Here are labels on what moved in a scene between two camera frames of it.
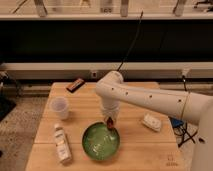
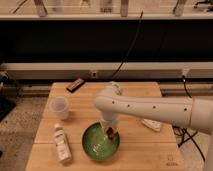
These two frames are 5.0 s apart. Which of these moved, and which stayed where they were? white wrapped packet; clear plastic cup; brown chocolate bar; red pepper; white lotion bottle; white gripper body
Moved: red pepper; white gripper body
Stayed: white wrapped packet; clear plastic cup; white lotion bottle; brown chocolate bar
